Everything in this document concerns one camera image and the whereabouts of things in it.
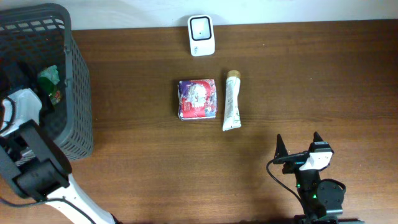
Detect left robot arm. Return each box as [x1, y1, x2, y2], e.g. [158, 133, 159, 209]
[1, 60, 118, 223]

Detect green lid jar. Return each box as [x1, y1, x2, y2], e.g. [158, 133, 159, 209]
[37, 77, 62, 106]

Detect grey plastic mesh basket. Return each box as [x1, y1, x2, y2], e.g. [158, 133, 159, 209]
[1, 3, 94, 163]

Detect pink purple snack packet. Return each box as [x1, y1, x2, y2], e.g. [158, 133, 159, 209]
[178, 79, 218, 121]

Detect light green wipes packet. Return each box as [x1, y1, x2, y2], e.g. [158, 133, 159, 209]
[38, 65, 60, 85]

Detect white barcode scanner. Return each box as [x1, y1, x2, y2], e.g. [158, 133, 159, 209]
[187, 14, 215, 57]

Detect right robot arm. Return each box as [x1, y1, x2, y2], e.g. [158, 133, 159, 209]
[266, 132, 362, 224]

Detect white lotion tube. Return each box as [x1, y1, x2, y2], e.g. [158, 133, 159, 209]
[222, 70, 241, 131]

